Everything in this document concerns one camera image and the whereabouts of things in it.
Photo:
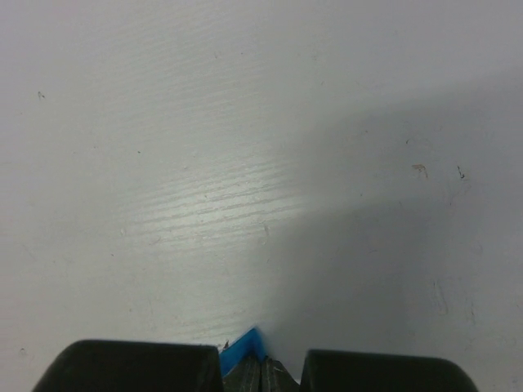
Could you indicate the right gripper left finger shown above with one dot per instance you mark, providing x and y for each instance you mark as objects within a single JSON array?
[{"x": 97, "y": 365}]

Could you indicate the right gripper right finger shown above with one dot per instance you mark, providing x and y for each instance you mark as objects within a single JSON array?
[{"x": 328, "y": 370}]

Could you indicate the blue t shirt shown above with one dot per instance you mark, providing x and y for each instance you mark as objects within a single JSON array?
[{"x": 250, "y": 344}]

